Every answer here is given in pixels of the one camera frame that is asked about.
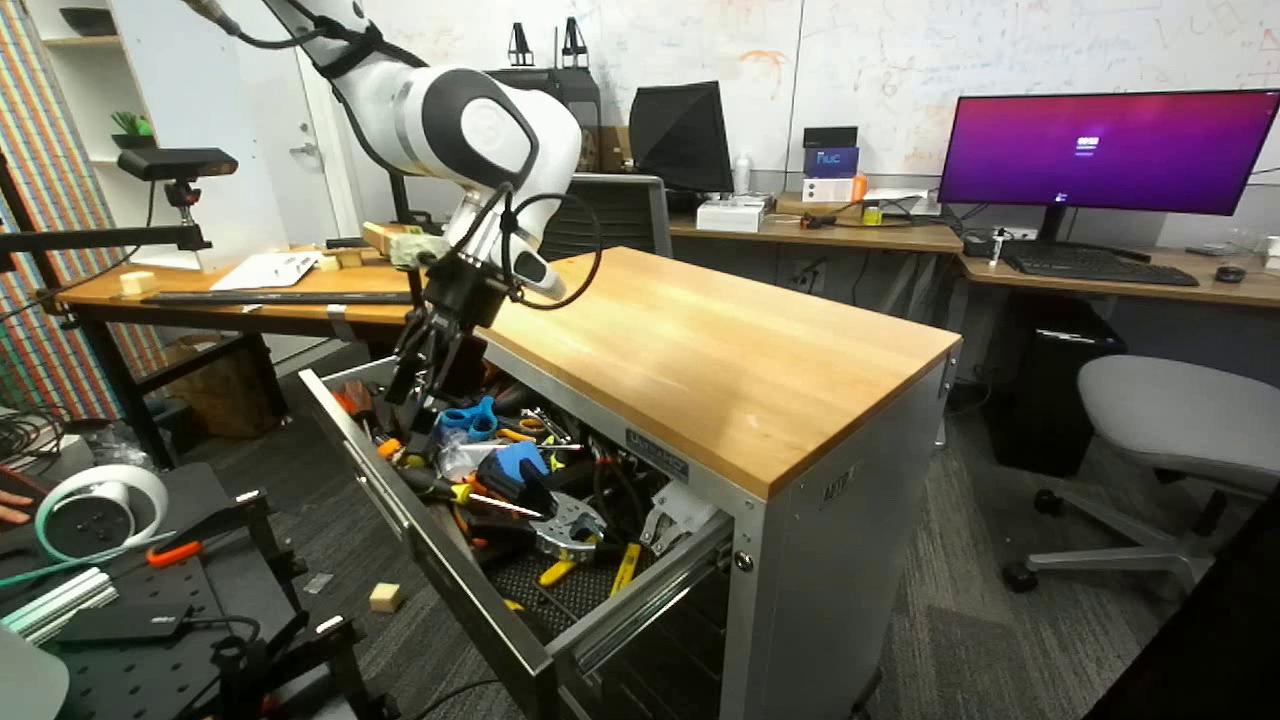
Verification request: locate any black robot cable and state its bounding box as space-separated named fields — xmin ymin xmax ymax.
xmin=493 ymin=188 xmax=607 ymax=315

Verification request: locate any white shelf unit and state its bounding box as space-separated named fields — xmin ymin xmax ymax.
xmin=21 ymin=0 xmax=160 ymax=152

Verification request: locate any white round reel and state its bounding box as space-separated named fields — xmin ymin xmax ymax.
xmin=28 ymin=459 xmax=173 ymax=567

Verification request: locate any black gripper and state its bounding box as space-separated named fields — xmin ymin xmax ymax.
xmin=388 ymin=254 xmax=511 ymax=404

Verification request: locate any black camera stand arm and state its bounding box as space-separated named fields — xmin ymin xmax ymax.
xmin=0 ymin=221 xmax=214 ymax=260

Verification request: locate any monitor with purple screen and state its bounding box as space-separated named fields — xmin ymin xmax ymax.
xmin=936 ymin=88 xmax=1280 ymax=221

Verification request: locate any black camera on stand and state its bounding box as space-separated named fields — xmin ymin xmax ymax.
xmin=110 ymin=144 xmax=244 ymax=188

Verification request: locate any long wooden office desk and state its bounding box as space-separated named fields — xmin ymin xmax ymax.
xmin=665 ymin=197 xmax=1280 ymax=322

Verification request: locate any blue and black box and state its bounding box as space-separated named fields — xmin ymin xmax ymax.
xmin=799 ymin=126 xmax=864 ymax=184

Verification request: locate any grey metal tool drawer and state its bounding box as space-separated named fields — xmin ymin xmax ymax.
xmin=290 ymin=350 xmax=738 ymax=720

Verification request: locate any black computer tower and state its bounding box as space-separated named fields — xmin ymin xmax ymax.
xmin=988 ymin=296 xmax=1126 ymax=480

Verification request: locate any yellow handled tool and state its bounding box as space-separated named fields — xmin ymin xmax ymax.
xmin=604 ymin=538 xmax=646 ymax=606
xmin=534 ymin=550 xmax=583 ymax=594

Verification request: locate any black keyboard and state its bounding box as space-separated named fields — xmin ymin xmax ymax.
xmin=994 ymin=243 xmax=1202 ymax=292

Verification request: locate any dark computer monitor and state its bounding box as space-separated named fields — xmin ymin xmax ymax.
xmin=624 ymin=81 xmax=735 ymax=200

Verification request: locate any black mesh office chair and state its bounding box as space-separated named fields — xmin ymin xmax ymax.
xmin=534 ymin=169 xmax=674 ymax=260

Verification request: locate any small green plant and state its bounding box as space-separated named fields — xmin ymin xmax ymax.
xmin=108 ymin=108 xmax=160 ymax=148

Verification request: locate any wooden side table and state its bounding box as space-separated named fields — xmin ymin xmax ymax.
xmin=46 ymin=243 xmax=421 ymax=471

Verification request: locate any white paper sheet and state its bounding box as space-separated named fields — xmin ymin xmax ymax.
xmin=206 ymin=248 xmax=329 ymax=296

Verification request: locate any grey cabinet with wooden top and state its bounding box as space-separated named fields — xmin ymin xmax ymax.
xmin=476 ymin=243 xmax=963 ymax=720

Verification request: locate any black perforated breadboard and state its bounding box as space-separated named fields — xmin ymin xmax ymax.
xmin=46 ymin=490 xmax=366 ymax=720

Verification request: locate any silver spring clamp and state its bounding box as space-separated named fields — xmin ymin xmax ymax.
xmin=527 ymin=490 xmax=607 ymax=561

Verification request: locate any grey upholstered office chair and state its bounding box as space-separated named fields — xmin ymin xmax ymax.
xmin=1001 ymin=350 xmax=1280 ymax=600

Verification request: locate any white box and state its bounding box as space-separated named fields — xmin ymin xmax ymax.
xmin=691 ymin=193 xmax=773 ymax=237

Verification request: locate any orange handled floor tool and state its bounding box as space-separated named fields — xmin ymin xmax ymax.
xmin=141 ymin=538 xmax=206 ymax=577

